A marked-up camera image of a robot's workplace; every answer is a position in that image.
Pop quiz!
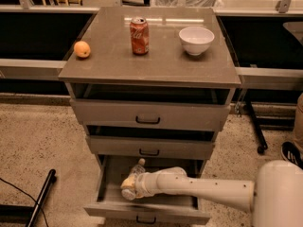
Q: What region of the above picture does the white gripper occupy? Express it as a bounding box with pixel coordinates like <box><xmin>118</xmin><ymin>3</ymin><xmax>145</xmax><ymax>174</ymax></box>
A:
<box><xmin>121</xmin><ymin>172</ymin><xmax>158</xmax><ymax>197</ymax></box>

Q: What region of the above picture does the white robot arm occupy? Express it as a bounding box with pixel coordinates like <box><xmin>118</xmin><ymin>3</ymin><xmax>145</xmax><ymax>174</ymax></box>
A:
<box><xmin>121</xmin><ymin>159</ymin><xmax>303</xmax><ymax>227</ymax></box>

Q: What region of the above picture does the grey bottom drawer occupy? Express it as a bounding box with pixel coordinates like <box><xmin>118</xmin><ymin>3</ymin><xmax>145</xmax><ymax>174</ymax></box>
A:
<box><xmin>84</xmin><ymin>155</ymin><xmax>210</xmax><ymax>225</ymax></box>

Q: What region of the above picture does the grey drawer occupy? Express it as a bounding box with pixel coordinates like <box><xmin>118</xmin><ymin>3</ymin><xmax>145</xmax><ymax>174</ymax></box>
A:
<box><xmin>84</xmin><ymin>155</ymin><xmax>210</xmax><ymax>225</ymax></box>
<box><xmin>86</xmin><ymin>126</ymin><xmax>217</xmax><ymax>160</ymax></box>
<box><xmin>71</xmin><ymin>84</ymin><xmax>230</xmax><ymax>131</ymax></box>

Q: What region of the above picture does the grey middle drawer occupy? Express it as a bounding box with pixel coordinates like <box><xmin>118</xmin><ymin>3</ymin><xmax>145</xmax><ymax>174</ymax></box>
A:
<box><xmin>86</xmin><ymin>126</ymin><xmax>217</xmax><ymax>160</ymax></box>

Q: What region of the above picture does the grey top drawer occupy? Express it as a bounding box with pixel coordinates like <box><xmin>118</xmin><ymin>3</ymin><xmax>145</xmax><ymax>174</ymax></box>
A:
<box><xmin>71</xmin><ymin>84</ymin><xmax>230</xmax><ymax>131</ymax></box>

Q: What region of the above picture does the grey drawer cabinet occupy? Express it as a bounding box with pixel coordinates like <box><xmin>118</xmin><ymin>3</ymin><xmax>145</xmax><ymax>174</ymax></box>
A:
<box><xmin>58</xmin><ymin>6</ymin><xmax>241</xmax><ymax>163</ymax></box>

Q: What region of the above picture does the black stand leg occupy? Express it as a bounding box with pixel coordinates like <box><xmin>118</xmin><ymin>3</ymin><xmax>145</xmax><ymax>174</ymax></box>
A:
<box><xmin>0</xmin><ymin>169</ymin><xmax>57</xmax><ymax>227</ymax></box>

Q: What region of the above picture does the orange fruit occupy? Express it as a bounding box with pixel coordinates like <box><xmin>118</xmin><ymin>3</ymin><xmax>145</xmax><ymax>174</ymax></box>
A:
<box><xmin>74</xmin><ymin>41</ymin><xmax>91</xmax><ymax>59</ymax></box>

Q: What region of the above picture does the red soda can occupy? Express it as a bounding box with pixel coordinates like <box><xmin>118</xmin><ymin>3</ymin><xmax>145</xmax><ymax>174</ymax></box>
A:
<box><xmin>130</xmin><ymin>17</ymin><xmax>150</xmax><ymax>55</ymax></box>

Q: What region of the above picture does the white bowl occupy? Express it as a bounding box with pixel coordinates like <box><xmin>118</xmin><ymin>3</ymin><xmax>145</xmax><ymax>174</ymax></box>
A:
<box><xmin>179</xmin><ymin>26</ymin><xmax>215</xmax><ymax>56</ymax></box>

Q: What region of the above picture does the person leg with shoe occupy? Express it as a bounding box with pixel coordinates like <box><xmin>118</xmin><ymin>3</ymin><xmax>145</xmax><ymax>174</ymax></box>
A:
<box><xmin>281</xmin><ymin>93</ymin><xmax>303</xmax><ymax>169</ymax></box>

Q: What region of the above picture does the black cable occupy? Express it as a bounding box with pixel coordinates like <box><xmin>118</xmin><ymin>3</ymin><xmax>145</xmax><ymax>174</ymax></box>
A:
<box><xmin>0</xmin><ymin>177</ymin><xmax>50</xmax><ymax>227</ymax></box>

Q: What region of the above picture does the aluminium frame rail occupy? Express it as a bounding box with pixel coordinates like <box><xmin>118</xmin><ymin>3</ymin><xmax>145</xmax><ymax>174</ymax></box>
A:
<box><xmin>0</xmin><ymin>59</ymin><xmax>303</xmax><ymax>91</ymax></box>

